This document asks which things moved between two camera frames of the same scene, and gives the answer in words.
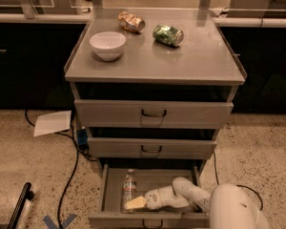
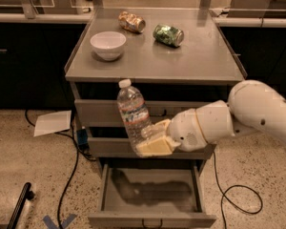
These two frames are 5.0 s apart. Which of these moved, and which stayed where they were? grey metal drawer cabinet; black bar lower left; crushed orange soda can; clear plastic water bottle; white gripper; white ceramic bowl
Moved: white gripper; clear plastic water bottle
Stayed: grey metal drawer cabinet; white ceramic bowl; black bar lower left; crushed orange soda can
